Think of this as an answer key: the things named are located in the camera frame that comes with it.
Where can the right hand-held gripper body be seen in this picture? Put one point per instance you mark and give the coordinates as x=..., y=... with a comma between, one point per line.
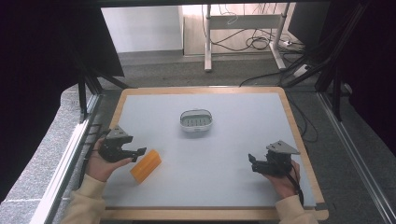
x=276, y=160

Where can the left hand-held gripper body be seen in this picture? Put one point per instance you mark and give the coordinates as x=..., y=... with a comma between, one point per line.
x=112, y=146

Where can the orange soap bar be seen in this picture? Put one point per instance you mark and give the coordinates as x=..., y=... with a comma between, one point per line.
x=145, y=166

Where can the person's left hand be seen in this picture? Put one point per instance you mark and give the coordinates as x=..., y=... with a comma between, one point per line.
x=102, y=166

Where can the person's right hand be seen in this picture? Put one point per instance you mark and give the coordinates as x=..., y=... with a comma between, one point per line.
x=285, y=185

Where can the black metal stand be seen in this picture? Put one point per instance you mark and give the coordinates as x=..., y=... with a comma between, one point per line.
x=85, y=93
x=334, y=62

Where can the white power strip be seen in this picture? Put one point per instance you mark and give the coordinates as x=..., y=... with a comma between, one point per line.
x=301, y=70

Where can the dark curtain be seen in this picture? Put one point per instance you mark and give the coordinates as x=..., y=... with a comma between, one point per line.
x=370, y=68
x=37, y=77

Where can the aluminium rail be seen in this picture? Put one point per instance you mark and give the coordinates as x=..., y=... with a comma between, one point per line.
x=358, y=155
x=62, y=174

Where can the white desk frame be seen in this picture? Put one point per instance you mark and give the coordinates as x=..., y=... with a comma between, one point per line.
x=246, y=29

